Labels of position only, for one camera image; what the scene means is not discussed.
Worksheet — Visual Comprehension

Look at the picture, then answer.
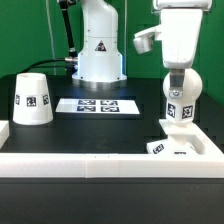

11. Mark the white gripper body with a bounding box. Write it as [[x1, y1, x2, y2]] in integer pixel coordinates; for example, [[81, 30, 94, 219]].
[[160, 9, 203, 69]]

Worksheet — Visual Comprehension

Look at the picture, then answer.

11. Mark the white lamp bulb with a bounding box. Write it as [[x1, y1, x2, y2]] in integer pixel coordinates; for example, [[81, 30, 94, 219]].
[[163, 69, 202, 124]]

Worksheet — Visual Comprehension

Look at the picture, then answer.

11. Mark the black cable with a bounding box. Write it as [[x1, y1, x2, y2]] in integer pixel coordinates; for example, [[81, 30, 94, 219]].
[[20, 57, 80, 74]]

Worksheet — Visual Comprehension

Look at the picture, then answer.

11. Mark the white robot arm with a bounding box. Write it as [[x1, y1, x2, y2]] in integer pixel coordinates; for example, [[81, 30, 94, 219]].
[[57, 0, 212, 99]]

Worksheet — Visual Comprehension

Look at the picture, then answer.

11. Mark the white lamp shade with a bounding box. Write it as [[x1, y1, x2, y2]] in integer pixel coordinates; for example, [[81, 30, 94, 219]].
[[13, 73, 53, 125]]

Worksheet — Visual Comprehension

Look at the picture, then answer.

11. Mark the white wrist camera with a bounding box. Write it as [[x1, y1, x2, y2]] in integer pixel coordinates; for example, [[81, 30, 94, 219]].
[[133, 25, 161, 54]]

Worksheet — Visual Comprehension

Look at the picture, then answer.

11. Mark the white fence frame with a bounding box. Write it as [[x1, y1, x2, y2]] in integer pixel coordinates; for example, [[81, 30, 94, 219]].
[[0, 121, 224, 178]]

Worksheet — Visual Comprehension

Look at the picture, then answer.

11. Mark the white marker sheet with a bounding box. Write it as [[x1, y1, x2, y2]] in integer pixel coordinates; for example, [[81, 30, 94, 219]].
[[56, 98, 139, 115]]

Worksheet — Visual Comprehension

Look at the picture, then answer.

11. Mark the white lamp base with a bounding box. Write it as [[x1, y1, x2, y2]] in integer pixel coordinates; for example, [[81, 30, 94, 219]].
[[146, 119, 205, 156]]

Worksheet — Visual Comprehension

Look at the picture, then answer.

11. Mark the grey cable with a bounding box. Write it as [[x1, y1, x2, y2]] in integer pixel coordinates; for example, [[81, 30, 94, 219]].
[[45, 0, 57, 76]]

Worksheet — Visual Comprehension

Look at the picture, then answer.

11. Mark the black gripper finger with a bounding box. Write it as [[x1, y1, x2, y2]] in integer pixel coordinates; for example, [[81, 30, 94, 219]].
[[169, 69, 185, 99]]

